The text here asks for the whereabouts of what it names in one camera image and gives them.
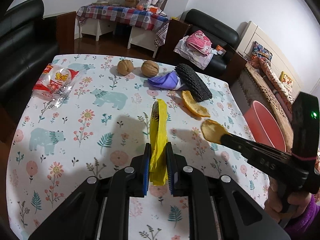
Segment orange peel piece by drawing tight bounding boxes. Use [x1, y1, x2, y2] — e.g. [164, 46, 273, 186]
[201, 119, 229, 144]
[181, 90, 210, 118]

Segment pink plastic trash bucket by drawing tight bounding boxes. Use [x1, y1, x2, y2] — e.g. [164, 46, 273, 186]
[244, 100, 286, 152]

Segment person right hand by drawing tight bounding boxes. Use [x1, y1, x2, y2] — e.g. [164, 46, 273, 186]
[264, 178, 312, 223]

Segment yellow floral pillow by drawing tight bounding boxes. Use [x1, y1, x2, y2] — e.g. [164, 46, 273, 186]
[279, 71, 294, 93]

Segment bed with brown blanket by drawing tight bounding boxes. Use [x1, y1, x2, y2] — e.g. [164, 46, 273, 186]
[239, 61, 293, 152]

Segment white headboard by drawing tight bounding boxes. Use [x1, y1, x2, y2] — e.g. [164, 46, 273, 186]
[236, 21, 302, 98]

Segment floral bear tablecloth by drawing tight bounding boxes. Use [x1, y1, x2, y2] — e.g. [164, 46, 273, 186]
[6, 54, 269, 239]

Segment colourful cartoon pillow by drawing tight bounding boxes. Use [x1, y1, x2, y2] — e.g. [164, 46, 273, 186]
[251, 41, 273, 68]

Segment black leather armchair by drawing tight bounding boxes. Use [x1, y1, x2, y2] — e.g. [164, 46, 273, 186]
[156, 9, 247, 85]

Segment black foam net sleeve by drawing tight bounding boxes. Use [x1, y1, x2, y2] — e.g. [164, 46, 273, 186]
[175, 63, 213, 102]

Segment purple crumpled wrapper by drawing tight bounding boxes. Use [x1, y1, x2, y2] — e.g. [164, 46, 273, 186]
[148, 70, 185, 90]

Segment red clear snack bag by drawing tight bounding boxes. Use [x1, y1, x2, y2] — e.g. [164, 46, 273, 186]
[32, 63, 82, 107]

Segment pink folded clothes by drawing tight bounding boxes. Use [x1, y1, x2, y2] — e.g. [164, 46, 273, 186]
[186, 30, 212, 56]

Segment left walnut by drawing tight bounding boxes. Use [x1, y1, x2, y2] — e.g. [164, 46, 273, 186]
[117, 60, 134, 76]

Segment walnut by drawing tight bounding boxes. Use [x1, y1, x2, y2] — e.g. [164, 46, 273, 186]
[141, 60, 159, 77]
[117, 60, 134, 76]

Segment right walnut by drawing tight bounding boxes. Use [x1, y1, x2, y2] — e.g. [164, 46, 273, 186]
[141, 60, 159, 77]

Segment plaid tablecloth side table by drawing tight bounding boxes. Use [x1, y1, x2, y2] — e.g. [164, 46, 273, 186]
[76, 5, 170, 56]

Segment black sofa at left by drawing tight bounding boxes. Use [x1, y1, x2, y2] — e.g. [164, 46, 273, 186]
[1, 0, 59, 109]

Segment brown wooden side cabinet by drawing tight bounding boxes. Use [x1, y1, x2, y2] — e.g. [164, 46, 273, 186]
[56, 11, 76, 54]

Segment orange fruit on table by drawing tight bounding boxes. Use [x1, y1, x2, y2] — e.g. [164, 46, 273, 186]
[136, 4, 144, 11]

